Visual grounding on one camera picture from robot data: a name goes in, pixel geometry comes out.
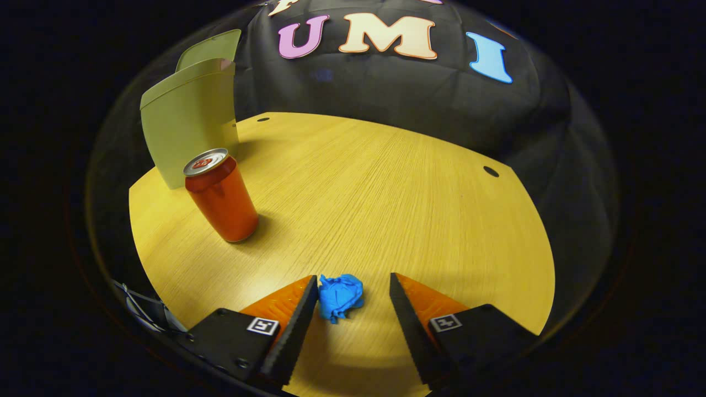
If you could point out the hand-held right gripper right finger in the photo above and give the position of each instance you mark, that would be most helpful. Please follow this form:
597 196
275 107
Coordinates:
411 331

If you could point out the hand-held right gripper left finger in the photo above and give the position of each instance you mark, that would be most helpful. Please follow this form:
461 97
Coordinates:
298 331

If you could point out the blue paper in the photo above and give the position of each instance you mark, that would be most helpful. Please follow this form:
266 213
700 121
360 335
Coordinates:
342 298

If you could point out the red pop can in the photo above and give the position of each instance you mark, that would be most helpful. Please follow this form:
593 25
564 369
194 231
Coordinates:
223 204

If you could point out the pale green desktop garbage bin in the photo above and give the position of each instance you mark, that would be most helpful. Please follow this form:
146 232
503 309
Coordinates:
187 121

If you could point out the black backdrop cloth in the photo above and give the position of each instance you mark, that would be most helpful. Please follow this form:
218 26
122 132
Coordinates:
386 88

